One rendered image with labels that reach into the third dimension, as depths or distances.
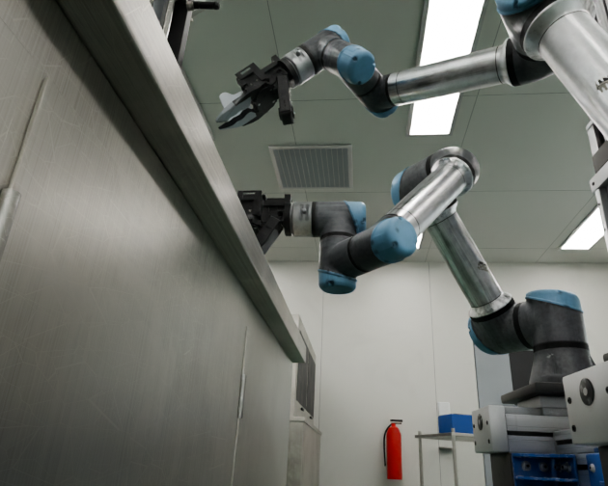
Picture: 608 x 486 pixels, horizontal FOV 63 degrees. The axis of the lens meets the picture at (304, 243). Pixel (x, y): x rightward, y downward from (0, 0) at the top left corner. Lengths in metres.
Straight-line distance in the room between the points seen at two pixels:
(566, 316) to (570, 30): 0.63
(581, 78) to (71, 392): 0.77
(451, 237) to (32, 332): 1.10
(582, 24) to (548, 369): 0.71
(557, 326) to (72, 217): 1.11
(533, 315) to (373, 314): 4.36
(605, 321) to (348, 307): 2.66
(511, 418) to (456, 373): 4.37
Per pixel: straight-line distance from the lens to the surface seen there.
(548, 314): 1.27
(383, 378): 5.44
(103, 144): 0.34
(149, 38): 0.34
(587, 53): 0.88
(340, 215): 1.00
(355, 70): 1.13
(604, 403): 0.73
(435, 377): 5.49
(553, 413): 1.21
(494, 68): 1.12
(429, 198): 1.01
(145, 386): 0.40
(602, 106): 0.83
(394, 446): 5.21
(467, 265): 1.29
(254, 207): 1.04
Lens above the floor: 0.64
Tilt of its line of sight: 24 degrees up
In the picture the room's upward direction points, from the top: 3 degrees clockwise
